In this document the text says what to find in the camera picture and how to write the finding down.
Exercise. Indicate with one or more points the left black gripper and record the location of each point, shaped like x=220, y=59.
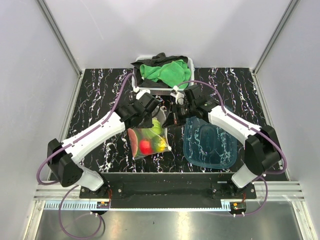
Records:
x=148, y=124

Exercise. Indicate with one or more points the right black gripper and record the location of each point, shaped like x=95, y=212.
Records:
x=170, y=120

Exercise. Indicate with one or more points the fake green cabbage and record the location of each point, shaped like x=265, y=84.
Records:
x=156, y=129

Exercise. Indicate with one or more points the clear zip top bag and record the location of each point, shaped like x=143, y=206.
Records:
x=146, y=134

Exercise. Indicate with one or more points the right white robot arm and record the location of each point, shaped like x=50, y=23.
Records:
x=261, y=145

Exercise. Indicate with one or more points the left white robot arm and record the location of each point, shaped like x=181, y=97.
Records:
x=65, y=157

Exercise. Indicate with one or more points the fake watermelon slice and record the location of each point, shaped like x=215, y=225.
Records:
x=134, y=138

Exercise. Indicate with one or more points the fake green orange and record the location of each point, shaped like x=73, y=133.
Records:
x=160, y=145

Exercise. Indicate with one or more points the fake red apple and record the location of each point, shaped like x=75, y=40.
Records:
x=145, y=147

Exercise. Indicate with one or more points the white plastic basket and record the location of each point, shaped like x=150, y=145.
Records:
x=160, y=91

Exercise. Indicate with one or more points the blue transparent plastic container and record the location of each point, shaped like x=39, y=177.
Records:
x=208, y=146

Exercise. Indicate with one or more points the green cloth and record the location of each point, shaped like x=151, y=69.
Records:
x=171, y=74

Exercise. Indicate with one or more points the black cloth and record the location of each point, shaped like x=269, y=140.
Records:
x=156, y=61

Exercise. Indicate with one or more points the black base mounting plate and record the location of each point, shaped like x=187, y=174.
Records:
x=173, y=191

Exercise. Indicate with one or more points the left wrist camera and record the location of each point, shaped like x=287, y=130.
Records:
x=140, y=92

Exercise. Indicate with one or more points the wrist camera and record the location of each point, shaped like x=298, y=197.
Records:
x=140, y=92
x=178, y=96

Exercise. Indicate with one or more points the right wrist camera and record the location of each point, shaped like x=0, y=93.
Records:
x=178, y=96

